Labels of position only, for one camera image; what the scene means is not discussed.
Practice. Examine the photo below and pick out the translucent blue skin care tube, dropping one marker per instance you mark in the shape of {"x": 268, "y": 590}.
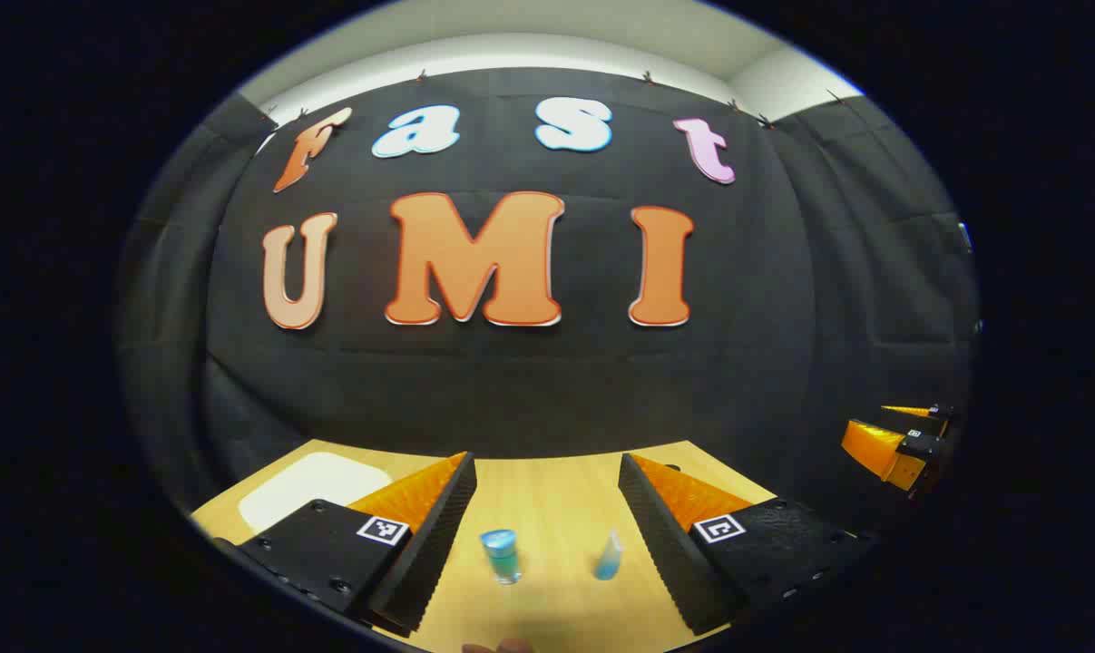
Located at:
{"x": 608, "y": 562}

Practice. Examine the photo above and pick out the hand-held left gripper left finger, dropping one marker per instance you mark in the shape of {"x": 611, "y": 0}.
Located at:
{"x": 434, "y": 553}

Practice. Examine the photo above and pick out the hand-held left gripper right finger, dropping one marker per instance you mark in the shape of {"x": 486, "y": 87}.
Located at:
{"x": 665, "y": 553}

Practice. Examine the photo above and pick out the blue cap skin care bottle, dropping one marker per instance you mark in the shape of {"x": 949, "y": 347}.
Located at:
{"x": 502, "y": 555}

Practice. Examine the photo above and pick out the black backdrop cloth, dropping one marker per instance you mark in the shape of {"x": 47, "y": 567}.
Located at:
{"x": 547, "y": 390}

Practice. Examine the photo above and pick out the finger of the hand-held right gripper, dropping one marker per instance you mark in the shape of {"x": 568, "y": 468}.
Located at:
{"x": 883, "y": 449}
{"x": 910, "y": 411}

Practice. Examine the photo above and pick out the pale yellow suitcase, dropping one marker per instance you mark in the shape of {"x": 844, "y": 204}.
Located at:
{"x": 302, "y": 485}

